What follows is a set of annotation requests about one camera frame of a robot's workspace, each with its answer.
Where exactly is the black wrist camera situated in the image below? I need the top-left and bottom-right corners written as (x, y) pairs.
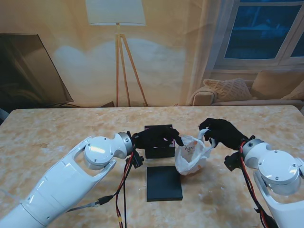
top-left (224, 152), bottom-right (243, 171)
top-left (125, 151), bottom-right (145, 169)

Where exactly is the black flat box lid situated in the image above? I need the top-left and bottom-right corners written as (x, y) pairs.
top-left (146, 165), bottom-right (184, 202)

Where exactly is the white framed window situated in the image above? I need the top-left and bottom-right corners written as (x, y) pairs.
top-left (212, 0), bottom-right (304, 72)

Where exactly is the dark flat television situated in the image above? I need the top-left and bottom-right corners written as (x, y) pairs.
top-left (0, 33), bottom-right (80, 109)

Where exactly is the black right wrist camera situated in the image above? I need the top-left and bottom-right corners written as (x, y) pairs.
top-left (224, 152), bottom-right (243, 171)

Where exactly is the knitted beige cushion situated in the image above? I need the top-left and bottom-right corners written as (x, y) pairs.
top-left (203, 78), bottom-right (254, 102)

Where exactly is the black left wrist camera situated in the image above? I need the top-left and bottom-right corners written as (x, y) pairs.
top-left (125, 151), bottom-right (145, 169)

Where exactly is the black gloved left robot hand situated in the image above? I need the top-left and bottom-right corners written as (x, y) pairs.
top-left (132, 126), bottom-right (185, 150)

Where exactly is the red black left arm cable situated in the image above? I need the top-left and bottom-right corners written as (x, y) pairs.
top-left (114, 152), bottom-right (136, 228)

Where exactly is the red black right arm cable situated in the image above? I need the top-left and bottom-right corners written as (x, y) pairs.
top-left (239, 141), bottom-right (277, 228)

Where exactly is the tripod floor lamp white shade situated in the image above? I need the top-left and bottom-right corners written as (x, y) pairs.
top-left (85, 0), bottom-right (149, 107)

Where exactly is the red black arm cable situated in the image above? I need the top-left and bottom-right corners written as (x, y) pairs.
top-left (239, 141), bottom-right (277, 228)
top-left (114, 152), bottom-right (136, 228)

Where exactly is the beige sofa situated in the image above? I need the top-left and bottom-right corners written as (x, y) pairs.
top-left (190, 70), bottom-right (304, 106)

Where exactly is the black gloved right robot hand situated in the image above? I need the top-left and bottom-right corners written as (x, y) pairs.
top-left (199, 118), bottom-right (249, 151)

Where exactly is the black gift box pink inside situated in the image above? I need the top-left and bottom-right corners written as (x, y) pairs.
top-left (144, 124), bottom-right (176, 159)

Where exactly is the white plastic bag orange print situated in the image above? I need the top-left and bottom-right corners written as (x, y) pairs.
top-left (175, 128), bottom-right (217, 176)

